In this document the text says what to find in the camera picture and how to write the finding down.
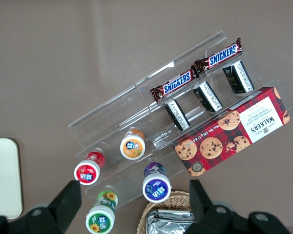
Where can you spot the orange lid gum bottle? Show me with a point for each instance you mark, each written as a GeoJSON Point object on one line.
{"type": "Point", "coordinates": [132, 147]}

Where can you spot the red tartan cookie box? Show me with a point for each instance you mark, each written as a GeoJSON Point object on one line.
{"type": "Point", "coordinates": [234, 131]}

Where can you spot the green lid gum bottle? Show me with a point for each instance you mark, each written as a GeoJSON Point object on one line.
{"type": "Point", "coordinates": [100, 219]}

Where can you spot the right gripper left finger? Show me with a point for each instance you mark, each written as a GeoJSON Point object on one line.
{"type": "Point", "coordinates": [56, 214]}

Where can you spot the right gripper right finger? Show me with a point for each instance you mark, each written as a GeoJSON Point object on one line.
{"type": "Point", "coordinates": [217, 219]}

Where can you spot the blue lid gum bottle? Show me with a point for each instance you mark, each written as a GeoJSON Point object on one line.
{"type": "Point", "coordinates": [156, 187]}

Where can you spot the small black box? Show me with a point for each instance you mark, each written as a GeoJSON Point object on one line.
{"type": "Point", "coordinates": [239, 76]}
{"type": "Point", "coordinates": [177, 114]}
{"type": "Point", "coordinates": [207, 96]}

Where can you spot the Snickers chocolate bar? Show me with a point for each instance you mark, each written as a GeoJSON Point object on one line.
{"type": "Point", "coordinates": [177, 83]}
{"type": "Point", "coordinates": [222, 56]}

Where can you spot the oval tan wicker basket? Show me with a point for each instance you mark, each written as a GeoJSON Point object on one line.
{"type": "Point", "coordinates": [175, 200]}

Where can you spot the stack of foil trays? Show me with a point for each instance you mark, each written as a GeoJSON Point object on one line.
{"type": "Point", "coordinates": [166, 223]}

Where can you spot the clear acrylic stepped stand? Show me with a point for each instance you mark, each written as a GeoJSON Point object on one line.
{"type": "Point", "coordinates": [107, 117]}

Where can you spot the cream plastic tray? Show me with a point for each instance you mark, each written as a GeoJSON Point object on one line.
{"type": "Point", "coordinates": [3, 175]}

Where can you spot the red lid gum bottle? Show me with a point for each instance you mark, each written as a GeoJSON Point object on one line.
{"type": "Point", "coordinates": [86, 171]}

